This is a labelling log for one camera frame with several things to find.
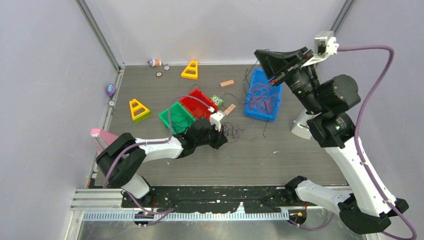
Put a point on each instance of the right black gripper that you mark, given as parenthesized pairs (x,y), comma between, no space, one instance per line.
(274,62)

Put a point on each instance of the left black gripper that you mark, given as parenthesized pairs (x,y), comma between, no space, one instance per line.
(219,140)

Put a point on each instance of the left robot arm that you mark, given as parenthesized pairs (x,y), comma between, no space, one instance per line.
(121,159)

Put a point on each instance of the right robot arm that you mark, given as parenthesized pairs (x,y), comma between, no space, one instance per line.
(368,208)

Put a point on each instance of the blue plastic bin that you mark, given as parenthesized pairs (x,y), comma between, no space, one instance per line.
(263,100)

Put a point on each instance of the wooden block near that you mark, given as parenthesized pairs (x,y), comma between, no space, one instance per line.
(229,109)

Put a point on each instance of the wooden block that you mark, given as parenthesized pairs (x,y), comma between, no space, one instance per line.
(229,109)
(227,83)

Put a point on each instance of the green small toy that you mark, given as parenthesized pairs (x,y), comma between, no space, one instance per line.
(217,100)

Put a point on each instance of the red plastic bin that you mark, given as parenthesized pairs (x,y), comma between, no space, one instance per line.
(201,106)

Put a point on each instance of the green plastic bin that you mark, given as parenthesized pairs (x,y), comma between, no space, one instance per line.
(181,119)

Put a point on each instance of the wooden block far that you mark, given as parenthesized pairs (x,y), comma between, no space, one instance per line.
(227,83)

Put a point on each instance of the white tape dispenser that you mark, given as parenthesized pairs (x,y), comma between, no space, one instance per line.
(300,127)

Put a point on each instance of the yellow triangle block far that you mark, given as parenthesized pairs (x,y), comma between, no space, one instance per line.
(191,71)

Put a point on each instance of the yellow triangle block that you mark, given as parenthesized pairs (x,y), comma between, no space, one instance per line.
(138,111)
(191,71)

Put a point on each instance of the yellow triangle block near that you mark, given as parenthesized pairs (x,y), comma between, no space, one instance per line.
(138,111)

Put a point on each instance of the small gear disc white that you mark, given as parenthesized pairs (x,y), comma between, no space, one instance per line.
(166,68)

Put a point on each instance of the small figurine toy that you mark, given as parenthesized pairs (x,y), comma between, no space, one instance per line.
(154,62)

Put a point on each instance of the pink tape dispenser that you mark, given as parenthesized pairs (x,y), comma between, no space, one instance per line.
(102,139)

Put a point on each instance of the purple round toy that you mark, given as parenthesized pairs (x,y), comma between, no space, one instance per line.
(110,90)

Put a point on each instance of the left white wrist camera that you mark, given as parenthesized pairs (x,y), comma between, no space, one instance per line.
(216,119)

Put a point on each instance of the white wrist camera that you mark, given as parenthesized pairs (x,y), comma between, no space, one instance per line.
(325,45)
(216,119)

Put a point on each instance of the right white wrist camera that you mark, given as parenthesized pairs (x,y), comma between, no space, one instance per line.
(325,45)

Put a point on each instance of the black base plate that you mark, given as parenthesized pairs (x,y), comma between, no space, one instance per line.
(215,199)

